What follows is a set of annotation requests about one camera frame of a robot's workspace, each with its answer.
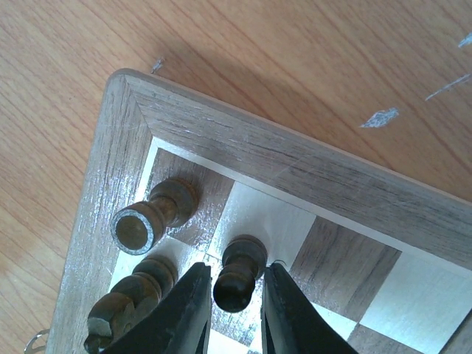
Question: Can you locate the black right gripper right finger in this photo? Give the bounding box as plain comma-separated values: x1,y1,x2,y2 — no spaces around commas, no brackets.
261,263,356,353

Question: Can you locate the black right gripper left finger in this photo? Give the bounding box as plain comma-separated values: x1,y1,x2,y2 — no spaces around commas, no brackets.
104,262,212,354

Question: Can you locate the dark chess piece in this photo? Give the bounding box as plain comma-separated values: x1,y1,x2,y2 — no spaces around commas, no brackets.
110,178,199,255
84,254,178,353

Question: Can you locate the wooden chess board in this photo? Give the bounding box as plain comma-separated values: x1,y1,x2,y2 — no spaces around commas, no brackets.
46,69,471,353

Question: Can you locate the metal board latch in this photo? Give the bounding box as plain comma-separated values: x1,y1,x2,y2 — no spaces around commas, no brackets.
24,329,50,354

